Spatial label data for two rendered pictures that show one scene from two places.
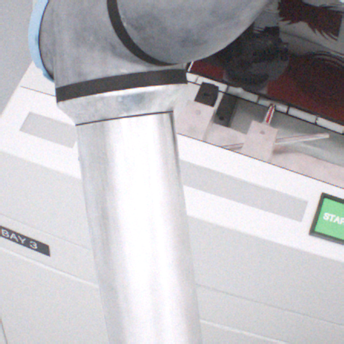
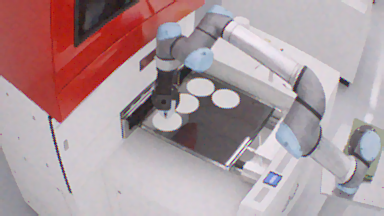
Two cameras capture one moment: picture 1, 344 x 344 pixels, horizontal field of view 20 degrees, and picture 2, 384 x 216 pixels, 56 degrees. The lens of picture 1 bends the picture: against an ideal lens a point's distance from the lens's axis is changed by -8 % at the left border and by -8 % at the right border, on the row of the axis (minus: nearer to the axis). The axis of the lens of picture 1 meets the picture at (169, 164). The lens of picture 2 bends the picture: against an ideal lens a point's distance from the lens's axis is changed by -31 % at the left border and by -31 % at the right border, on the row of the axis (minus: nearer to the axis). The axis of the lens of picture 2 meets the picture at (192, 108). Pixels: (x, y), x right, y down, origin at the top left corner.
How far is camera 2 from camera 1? 1.29 m
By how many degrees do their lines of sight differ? 48
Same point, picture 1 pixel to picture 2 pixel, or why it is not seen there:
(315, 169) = (269, 143)
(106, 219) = (331, 153)
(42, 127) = (259, 197)
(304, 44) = (218, 129)
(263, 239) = not seen: hidden behind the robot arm
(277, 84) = (238, 143)
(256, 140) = (262, 153)
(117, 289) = (339, 160)
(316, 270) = not seen: hidden behind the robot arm
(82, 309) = not seen: outside the picture
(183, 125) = (253, 169)
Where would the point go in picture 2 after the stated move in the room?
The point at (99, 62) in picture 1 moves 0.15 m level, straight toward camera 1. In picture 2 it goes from (317, 131) to (352, 137)
